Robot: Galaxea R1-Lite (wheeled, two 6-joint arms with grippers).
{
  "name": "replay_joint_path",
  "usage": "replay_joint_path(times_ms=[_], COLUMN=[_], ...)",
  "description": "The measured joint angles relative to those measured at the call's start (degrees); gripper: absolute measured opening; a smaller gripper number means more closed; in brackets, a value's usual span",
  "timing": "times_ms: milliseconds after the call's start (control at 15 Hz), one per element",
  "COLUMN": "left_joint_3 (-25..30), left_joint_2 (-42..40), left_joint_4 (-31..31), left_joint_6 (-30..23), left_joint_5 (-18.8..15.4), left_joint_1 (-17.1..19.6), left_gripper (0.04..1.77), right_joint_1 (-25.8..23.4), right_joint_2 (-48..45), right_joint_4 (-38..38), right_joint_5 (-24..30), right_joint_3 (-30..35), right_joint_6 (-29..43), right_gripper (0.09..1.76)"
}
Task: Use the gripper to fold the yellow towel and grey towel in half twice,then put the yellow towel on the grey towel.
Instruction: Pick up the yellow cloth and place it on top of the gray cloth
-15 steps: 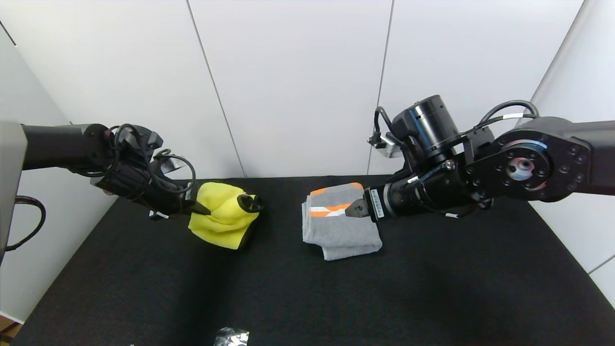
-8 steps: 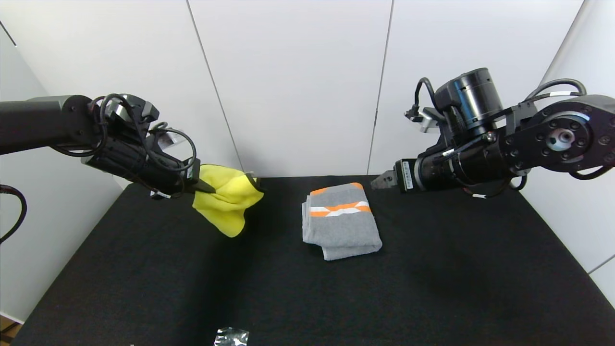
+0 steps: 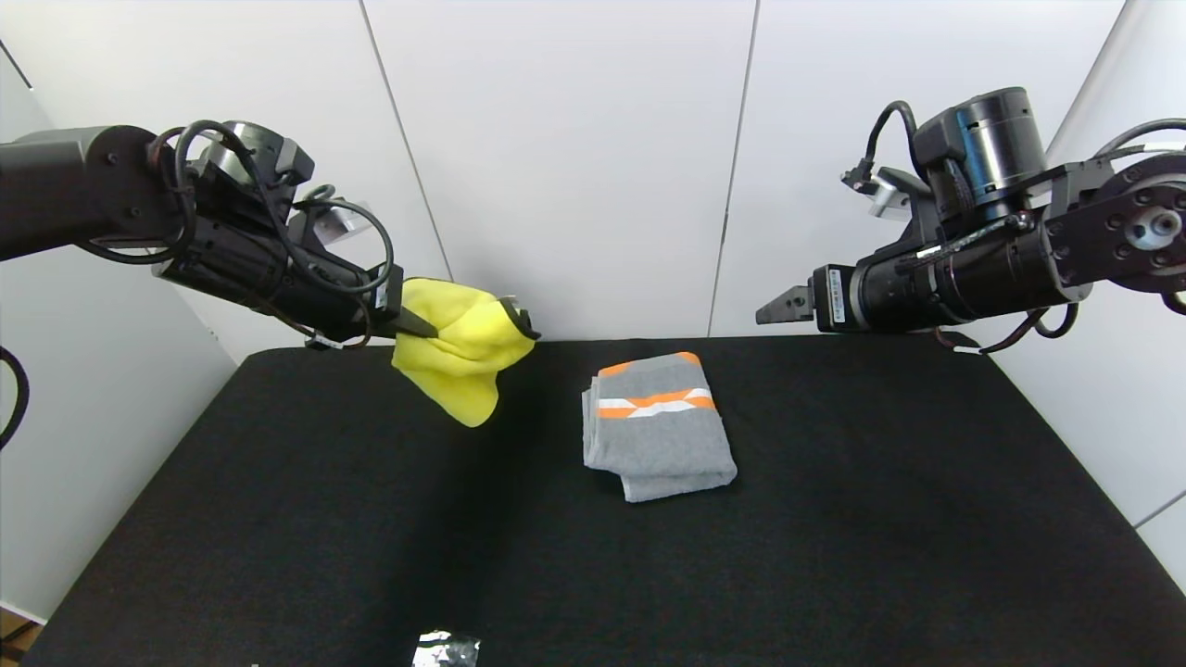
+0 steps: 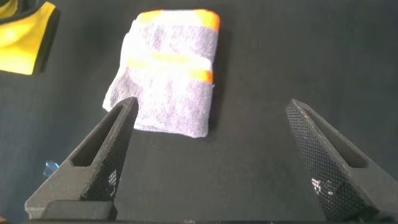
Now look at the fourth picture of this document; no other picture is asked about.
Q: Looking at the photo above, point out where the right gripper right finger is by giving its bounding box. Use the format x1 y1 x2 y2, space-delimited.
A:
285 98 398 222

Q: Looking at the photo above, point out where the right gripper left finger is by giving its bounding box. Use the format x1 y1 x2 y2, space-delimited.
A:
24 96 140 220

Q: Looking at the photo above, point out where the grey towel with orange stripe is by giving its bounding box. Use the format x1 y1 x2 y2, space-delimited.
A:
102 8 221 139

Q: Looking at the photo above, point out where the yellow microfibre towel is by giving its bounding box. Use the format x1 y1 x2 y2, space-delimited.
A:
0 0 62 77

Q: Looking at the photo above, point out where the black tablecloth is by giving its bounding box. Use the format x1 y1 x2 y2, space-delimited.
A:
0 0 398 222

